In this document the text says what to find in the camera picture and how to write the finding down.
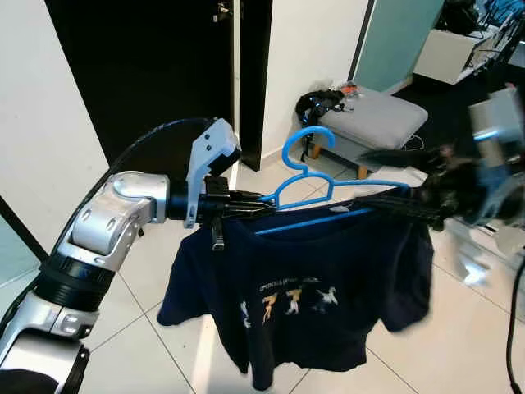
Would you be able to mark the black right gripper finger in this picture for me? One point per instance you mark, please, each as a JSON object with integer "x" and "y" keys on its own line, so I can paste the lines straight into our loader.
{"x": 406, "y": 158}
{"x": 402, "y": 207}

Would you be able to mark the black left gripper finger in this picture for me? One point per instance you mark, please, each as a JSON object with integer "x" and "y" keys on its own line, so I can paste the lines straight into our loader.
{"x": 253, "y": 211}
{"x": 258, "y": 197}

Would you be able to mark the blue plastic clothes hanger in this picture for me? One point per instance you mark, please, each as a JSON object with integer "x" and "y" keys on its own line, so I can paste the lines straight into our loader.
{"x": 310, "y": 130}

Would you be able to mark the navy printed T-shirt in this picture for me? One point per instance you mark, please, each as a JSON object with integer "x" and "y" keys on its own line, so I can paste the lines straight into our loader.
{"x": 328, "y": 254}

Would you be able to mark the grey cushioned ottoman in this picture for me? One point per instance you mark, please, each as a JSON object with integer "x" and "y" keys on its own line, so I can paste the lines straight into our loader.
{"x": 377, "y": 119}

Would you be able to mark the white desk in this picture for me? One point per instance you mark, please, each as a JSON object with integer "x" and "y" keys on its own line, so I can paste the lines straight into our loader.
{"x": 447, "y": 57}

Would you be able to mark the frosted glass partition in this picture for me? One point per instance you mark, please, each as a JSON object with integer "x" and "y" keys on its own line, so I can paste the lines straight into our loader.
{"x": 398, "y": 41}

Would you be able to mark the black door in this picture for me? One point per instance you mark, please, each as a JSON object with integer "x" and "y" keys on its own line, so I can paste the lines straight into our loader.
{"x": 148, "y": 66}

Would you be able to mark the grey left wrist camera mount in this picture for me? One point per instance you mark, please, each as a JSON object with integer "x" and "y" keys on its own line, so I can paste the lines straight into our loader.
{"x": 209, "y": 148}

